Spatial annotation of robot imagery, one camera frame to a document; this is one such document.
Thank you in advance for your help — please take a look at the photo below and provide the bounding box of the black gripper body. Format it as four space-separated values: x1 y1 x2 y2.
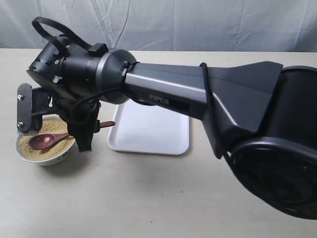
32 87 101 131

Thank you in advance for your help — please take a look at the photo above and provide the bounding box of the dark brown wooden spoon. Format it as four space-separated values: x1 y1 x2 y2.
29 121 115 150

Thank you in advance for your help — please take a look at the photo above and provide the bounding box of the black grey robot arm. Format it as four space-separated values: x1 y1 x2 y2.
27 35 317 220

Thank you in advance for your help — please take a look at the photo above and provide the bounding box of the white ceramic bowl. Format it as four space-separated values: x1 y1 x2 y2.
15 116 77 167

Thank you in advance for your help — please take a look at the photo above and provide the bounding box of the white rectangular plastic tray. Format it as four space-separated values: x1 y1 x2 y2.
107 100 190 156

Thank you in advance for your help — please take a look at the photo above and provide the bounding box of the grey fabric backdrop curtain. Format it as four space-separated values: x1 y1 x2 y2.
0 0 317 52

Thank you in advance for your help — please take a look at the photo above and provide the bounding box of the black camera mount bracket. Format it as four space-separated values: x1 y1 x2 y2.
17 83 32 135

